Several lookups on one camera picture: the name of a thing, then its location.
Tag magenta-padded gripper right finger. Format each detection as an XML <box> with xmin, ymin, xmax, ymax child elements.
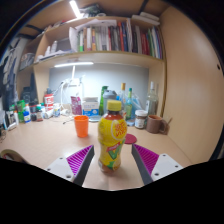
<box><xmin>130</xmin><ymin>143</ymin><xmax>185</xmax><ymax>186</ymax></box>

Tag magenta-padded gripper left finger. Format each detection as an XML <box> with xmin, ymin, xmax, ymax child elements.
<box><xmin>44</xmin><ymin>143</ymin><xmax>96</xmax><ymax>187</ymax></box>

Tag yellow-labelled drink bottle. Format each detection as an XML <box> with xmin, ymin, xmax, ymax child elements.
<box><xmin>97</xmin><ymin>99</ymin><xmax>128</xmax><ymax>174</ymax></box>

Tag brown ceramic mug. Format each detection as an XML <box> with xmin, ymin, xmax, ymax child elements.
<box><xmin>145</xmin><ymin>114</ymin><xmax>168</xmax><ymax>135</ymax></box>

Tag flat round red coaster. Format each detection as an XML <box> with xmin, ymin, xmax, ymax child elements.
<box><xmin>124</xmin><ymin>133</ymin><xmax>138</xmax><ymax>145</ymax></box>

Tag orange plastic cup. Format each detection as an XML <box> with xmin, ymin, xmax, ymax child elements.
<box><xmin>73</xmin><ymin>115</ymin><xmax>90</xmax><ymax>139</ymax></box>

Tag brown tape roll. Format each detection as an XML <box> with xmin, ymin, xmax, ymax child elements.
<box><xmin>0</xmin><ymin>148</ymin><xmax>27</xmax><ymax>165</ymax></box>

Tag pale blue flat case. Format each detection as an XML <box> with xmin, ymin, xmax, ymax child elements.
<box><xmin>87</xmin><ymin>114</ymin><xmax>102</xmax><ymax>123</ymax></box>

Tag magenta snack pouch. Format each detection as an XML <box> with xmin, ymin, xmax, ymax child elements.
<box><xmin>70</xmin><ymin>95</ymin><xmax>83</xmax><ymax>116</ymax></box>

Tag clear glass bottle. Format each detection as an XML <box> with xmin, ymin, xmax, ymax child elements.
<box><xmin>145</xmin><ymin>80</ymin><xmax>160</xmax><ymax>117</ymax></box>

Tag red and white canister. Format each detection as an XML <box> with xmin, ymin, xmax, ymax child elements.
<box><xmin>43</xmin><ymin>93</ymin><xmax>55</xmax><ymax>113</ymax></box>

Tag blue and white carton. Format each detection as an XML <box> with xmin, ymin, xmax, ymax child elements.
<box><xmin>81</xmin><ymin>96</ymin><xmax>101</xmax><ymax>118</ymax></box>

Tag green plastic bottle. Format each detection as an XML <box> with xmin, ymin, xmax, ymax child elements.
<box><xmin>16</xmin><ymin>99</ymin><xmax>27</xmax><ymax>123</ymax></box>

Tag green-capped clear bottle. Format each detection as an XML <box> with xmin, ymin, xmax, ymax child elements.
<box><xmin>124</xmin><ymin>87</ymin><xmax>135</xmax><ymax>122</ymax></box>

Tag clear blue plastic bag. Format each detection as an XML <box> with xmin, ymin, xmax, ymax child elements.
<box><xmin>131</xmin><ymin>92</ymin><xmax>148</xmax><ymax>112</ymax></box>

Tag tall green bottle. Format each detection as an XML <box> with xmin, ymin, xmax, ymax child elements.
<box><xmin>98</xmin><ymin>85</ymin><xmax>109</xmax><ymax>116</ymax></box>

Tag yellow-capped clear bottle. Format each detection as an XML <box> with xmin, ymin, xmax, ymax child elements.
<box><xmin>118</xmin><ymin>82</ymin><xmax>129</xmax><ymax>109</ymax></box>

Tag white power strip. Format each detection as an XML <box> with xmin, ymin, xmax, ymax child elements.
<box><xmin>64</xmin><ymin>78</ymin><xmax>83</xmax><ymax>87</ymax></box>

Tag grey shaker bottle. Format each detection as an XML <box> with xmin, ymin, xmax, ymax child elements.
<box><xmin>102</xmin><ymin>89</ymin><xmax>119</xmax><ymax>116</ymax></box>

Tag white desk lamp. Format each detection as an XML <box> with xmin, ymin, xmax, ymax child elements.
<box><xmin>53</xmin><ymin>61</ymin><xmax>95</xmax><ymax>83</ymax></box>

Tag dark hanging clothes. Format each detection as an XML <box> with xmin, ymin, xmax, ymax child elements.
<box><xmin>0</xmin><ymin>43</ymin><xmax>20</xmax><ymax>111</ymax></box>

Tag wooden shelf unit with books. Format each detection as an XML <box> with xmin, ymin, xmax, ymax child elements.
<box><xmin>15</xmin><ymin>12</ymin><xmax>167</xmax><ymax>116</ymax></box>

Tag ceiling light tube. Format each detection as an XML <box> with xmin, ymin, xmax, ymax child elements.
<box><xmin>68</xmin><ymin>0</ymin><xmax>83</xmax><ymax>20</ymax></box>

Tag white cable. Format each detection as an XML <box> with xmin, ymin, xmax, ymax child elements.
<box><xmin>59</xmin><ymin>81</ymin><xmax>78</xmax><ymax>118</ymax></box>

